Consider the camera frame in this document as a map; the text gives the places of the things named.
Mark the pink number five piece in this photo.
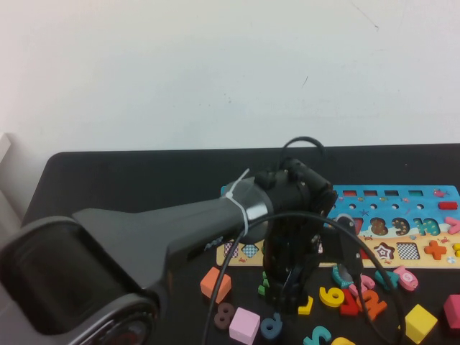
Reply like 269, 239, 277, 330
348, 275, 377, 298

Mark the pink wooden fish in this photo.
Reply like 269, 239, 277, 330
392, 264, 420, 292

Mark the red number seven piece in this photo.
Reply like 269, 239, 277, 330
339, 290, 360, 317

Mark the white zip tie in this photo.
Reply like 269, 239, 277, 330
221, 168, 251, 236

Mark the yellow wooden cube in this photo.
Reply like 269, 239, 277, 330
397, 303, 438, 345

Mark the orange number ten piece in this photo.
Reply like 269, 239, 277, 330
355, 289, 388, 323

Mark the brown number eight piece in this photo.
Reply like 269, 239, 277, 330
213, 301, 236, 330

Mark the yellow pentagon piece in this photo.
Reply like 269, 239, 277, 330
297, 295, 314, 316

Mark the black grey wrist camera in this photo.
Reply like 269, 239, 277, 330
321, 213, 364, 285

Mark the teal wooden fish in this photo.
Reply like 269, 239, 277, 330
331, 264, 355, 289

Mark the pink wooden cube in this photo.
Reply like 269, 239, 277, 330
229, 306, 262, 345

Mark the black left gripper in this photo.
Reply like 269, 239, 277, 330
262, 214, 324, 313

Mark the blue-grey number nine piece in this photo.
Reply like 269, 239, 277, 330
259, 311, 284, 341

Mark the pink greater-than sign piece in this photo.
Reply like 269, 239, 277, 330
443, 216, 460, 236

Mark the long black camera cable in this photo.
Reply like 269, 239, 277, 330
201, 211, 407, 345

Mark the orange plus sign piece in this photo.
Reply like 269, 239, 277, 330
423, 239, 448, 261

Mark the blue wooden puzzle board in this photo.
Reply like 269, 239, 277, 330
216, 185, 460, 270

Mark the green number three piece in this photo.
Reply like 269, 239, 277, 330
257, 271, 270, 296

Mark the teal number two piece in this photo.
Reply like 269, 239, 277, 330
303, 325, 332, 345

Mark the yellow number six piece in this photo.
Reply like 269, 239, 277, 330
318, 286, 346, 308

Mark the orange wooden cube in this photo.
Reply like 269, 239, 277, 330
200, 266, 233, 305

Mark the magenta wooden cube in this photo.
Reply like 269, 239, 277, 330
442, 293, 460, 330

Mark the teal number four piece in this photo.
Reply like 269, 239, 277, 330
374, 268, 400, 292

